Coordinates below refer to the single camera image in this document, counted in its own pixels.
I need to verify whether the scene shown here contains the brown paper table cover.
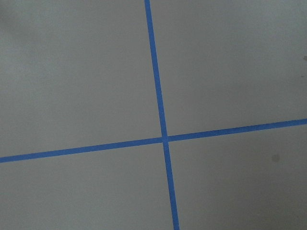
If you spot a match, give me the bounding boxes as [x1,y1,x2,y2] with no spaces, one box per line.
[0,0,307,230]

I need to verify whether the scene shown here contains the blue tape grid lines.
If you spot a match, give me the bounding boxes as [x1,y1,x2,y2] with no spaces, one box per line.
[0,1,307,230]

